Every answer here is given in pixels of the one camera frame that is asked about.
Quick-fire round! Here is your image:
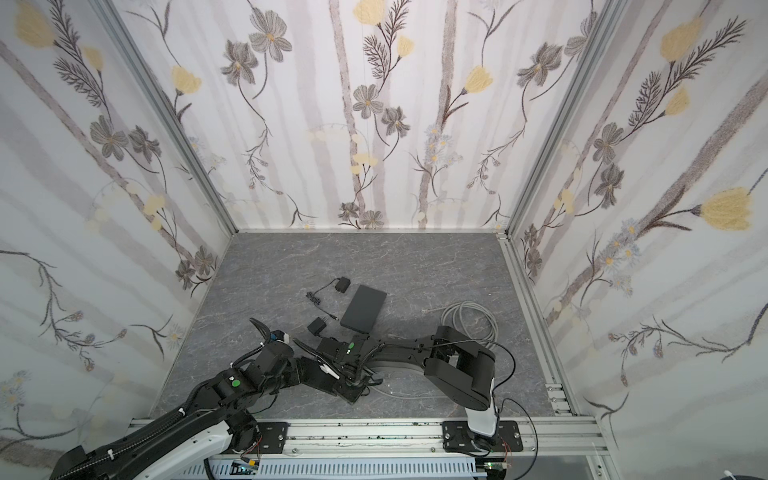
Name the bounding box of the black ribbed network switch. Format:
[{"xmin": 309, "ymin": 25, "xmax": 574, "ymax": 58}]
[{"xmin": 322, "ymin": 365, "xmax": 376, "ymax": 404}]

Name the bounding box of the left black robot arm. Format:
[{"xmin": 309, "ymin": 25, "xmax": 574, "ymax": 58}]
[{"xmin": 50, "ymin": 317, "xmax": 339, "ymax": 479}]

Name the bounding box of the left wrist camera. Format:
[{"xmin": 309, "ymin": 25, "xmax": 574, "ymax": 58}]
[{"xmin": 268, "ymin": 330, "xmax": 290, "ymax": 344}]

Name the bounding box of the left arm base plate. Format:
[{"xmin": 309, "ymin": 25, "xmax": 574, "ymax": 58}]
[{"xmin": 233, "ymin": 422, "xmax": 290, "ymax": 455}]

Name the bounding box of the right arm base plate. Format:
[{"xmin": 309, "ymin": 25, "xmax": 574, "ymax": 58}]
[{"xmin": 441, "ymin": 420, "xmax": 524, "ymax": 455}]

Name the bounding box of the grey coiled ethernet cable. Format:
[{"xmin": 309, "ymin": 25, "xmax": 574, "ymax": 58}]
[{"xmin": 425, "ymin": 299, "xmax": 500, "ymax": 349}]

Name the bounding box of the white slotted cable duct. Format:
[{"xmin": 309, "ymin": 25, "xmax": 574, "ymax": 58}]
[{"xmin": 210, "ymin": 458, "xmax": 488, "ymax": 479}]

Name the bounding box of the aluminium mounting rail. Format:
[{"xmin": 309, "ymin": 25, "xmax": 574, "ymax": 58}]
[{"xmin": 113, "ymin": 416, "xmax": 607, "ymax": 460}]

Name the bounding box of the grey ethernet cable lower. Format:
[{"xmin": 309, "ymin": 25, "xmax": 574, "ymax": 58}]
[{"xmin": 368, "ymin": 383, "xmax": 439, "ymax": 402}]

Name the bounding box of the black power adapter with plug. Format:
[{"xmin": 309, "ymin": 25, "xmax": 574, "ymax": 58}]
[{"xmin": 307, "ymin": 317, "xmax": 337, "ymax": 379}]

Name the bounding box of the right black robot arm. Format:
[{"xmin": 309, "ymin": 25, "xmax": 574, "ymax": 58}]
[{"xmin": 312, "ymin": 325, "xmax": 502, "ymax": 455}]

